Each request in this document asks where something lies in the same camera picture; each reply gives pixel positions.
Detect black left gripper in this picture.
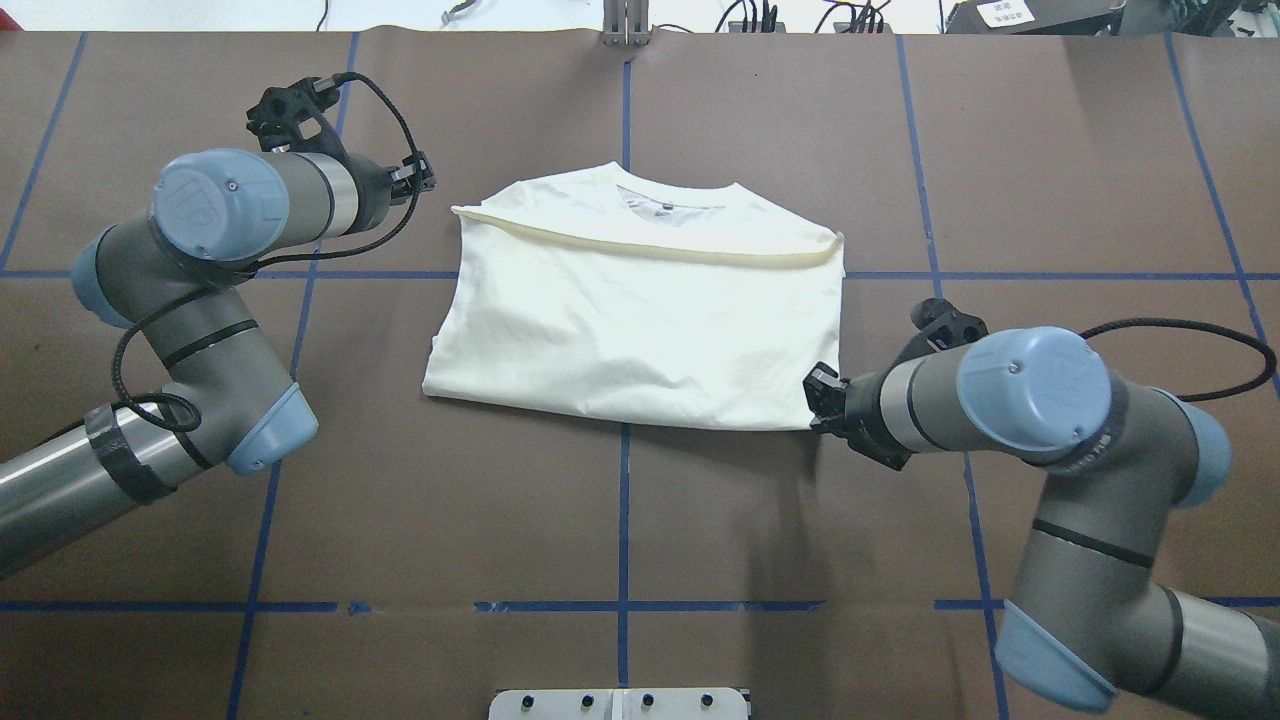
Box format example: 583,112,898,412
349,152,436,233

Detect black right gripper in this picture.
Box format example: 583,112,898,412
804,363,913,471

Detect cream long sleeve shirt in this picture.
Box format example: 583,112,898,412
421,163,845,432

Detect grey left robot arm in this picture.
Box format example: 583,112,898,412
1,149,435,577

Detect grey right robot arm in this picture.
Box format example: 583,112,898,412
803,325,1277,719

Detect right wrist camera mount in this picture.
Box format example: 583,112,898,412
893,297,989,365

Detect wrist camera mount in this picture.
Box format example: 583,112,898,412
244,76,348,161
893,297,989,365

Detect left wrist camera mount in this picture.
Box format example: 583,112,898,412
244,76,348,161

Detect aluminium frame post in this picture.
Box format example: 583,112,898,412
602,0,652,47

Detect black left camera cable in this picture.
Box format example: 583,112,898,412
110,72,422,433

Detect black camera cable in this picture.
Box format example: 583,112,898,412
1078,318,1279,404
110,72,422,433

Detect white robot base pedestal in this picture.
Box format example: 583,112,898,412
486,687,754,719

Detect black right camera cable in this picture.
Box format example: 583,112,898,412
1078,318,1279,404

